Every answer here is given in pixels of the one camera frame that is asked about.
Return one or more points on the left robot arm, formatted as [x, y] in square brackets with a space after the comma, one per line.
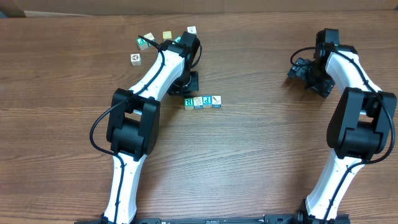
[134, 118]

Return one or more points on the white block green number side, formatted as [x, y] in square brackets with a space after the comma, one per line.
[150, 36]

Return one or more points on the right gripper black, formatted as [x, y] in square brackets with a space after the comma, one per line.
[300, 69]

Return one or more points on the green letter block far left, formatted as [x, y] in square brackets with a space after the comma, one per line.
[142, 44]

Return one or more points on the blue letter P block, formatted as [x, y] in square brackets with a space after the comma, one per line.
[207, 101]

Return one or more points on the pretzel picture block blue side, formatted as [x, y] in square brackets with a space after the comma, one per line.
[198, 102]

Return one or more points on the white picture block blue side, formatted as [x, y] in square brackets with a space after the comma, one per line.
[216, 101]

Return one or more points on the yellow block top row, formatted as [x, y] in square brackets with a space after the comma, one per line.
[167, 35]

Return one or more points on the white block M side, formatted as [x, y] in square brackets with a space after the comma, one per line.
[192, 30]

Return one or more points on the soccer ball picture block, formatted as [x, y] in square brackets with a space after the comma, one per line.
[135, 59]

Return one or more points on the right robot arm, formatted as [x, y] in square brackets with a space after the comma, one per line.
[360, 132]

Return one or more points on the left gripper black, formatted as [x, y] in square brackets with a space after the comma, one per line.
[194, 83]

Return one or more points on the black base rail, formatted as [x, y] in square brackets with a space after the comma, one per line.
[265, 219]

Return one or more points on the green letter R block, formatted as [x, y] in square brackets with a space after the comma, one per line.
[188, 103]

